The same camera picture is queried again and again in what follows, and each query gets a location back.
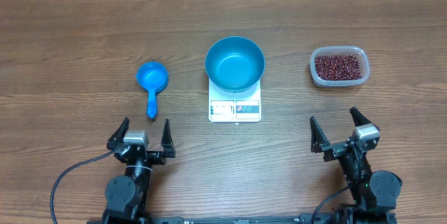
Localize clear plastic food container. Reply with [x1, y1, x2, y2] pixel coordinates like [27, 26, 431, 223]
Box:
[309, 46, 370, 88]

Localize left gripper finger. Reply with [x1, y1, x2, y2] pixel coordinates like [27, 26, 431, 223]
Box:
[106, 117, 130, 150]
[161, 119, 176, 158]

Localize white digital kitchen scale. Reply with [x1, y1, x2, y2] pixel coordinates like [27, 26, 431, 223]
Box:
[208, 80, 262, 123]

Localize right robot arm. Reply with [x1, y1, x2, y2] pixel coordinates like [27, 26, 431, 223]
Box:
[309, 107, 402, 223]

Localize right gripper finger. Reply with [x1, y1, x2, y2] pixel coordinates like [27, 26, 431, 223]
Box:
[349, 107, 371, 127]
[309, 117, 330, 154]

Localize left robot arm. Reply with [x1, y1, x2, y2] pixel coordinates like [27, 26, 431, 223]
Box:
[101, 118, 176, 224]

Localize blue plastic measuring scoop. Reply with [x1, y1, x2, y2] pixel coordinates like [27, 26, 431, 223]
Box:
[135, 61, 169, 119]

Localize red adzuki beans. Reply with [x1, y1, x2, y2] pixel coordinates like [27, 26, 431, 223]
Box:
[314, 54, 362, 81]

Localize blue metal bowl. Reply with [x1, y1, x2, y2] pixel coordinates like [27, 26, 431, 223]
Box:
[204, 36, 265, 93]

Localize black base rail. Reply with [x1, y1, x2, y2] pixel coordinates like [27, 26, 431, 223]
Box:
[152, 211, 397, 224]

